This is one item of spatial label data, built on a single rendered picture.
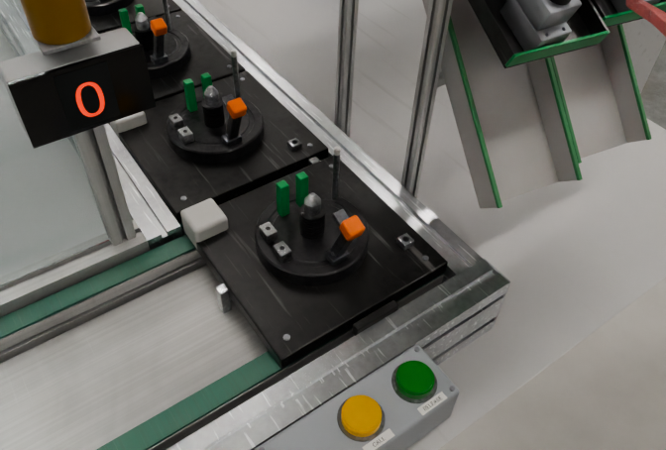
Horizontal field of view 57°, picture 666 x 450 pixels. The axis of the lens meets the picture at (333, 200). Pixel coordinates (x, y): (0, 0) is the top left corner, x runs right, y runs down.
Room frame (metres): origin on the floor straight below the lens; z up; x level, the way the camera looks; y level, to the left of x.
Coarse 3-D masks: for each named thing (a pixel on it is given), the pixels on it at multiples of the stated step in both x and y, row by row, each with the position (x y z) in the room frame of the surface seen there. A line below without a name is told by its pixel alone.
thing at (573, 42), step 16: (480, 0) 0.62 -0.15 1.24; (496, 0) 0.65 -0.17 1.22; (480, 16) 0.62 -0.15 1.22; (496, 16) 0.60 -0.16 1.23; (576, 16) 0.66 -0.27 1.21; (592, 16) 0.64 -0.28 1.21; (496, 32) 0.59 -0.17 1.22; (576, 32) 0.63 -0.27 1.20; (592, 32) 0.64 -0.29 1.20; (608, 32) 0.62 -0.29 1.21; (496, 48) 0.59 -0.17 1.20; (512, 48) 0.57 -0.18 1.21; (544, 48) 0.58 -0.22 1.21; (560, 48) 0.59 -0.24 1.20; (576, 48) 0.61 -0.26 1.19; (512, 64) 0.57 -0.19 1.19
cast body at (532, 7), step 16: (512, 0) 0.62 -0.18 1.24; (528, 0) 0.60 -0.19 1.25; (544, 0) 0.59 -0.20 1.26; (560, 0) 0.58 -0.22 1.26; (576, 0) 0.60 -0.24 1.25; (512, 16) 0.61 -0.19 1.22; (528, 16) 0.60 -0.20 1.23; (544, 16) 0.58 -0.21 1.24; (560, 16) 0.59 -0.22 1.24; (512, 32) 0.61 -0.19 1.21; (528, 32) 0.59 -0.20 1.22; (544, 32) 0.59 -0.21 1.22; (560, 32) 0.59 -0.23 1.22; (528, 48) 0.59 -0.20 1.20
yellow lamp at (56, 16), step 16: (32, 0) 0.46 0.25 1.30; (48, 0) 0.46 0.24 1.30; (64, 0) 0.46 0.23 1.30; (80, 0) 0.48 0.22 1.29; (32, 16) 0.46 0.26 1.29; (48, 16) 0.46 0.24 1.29; (64, 16) 0.46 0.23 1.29; (80, 16) 0.47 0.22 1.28; (32, 32) 0.46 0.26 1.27; (48, 32) 0.46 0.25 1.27; (64, 32) 0.46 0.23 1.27; (80, 32) 0.47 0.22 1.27
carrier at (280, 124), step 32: (192, 96) 0.73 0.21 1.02; (256, 96) 0.80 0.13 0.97; (128, 128) 0.70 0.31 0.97; (160, 128) 0.71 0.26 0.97; (192, 128) 0.69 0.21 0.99; (224, 128) 0.69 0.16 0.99; (256, 128) 0.69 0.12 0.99; (288, 128) 0.72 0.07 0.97; (160, 160) 0.64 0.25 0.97; (192, 160) 0.64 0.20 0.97; (224, 160) 0.64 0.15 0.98; (256, 160) 0.65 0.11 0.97; (288, 160) 0.65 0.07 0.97; (320, 160) 0.67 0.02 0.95; (160, 192) 0.58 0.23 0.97; (192, 192) 0.58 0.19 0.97; (224, 192) 0.58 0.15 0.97
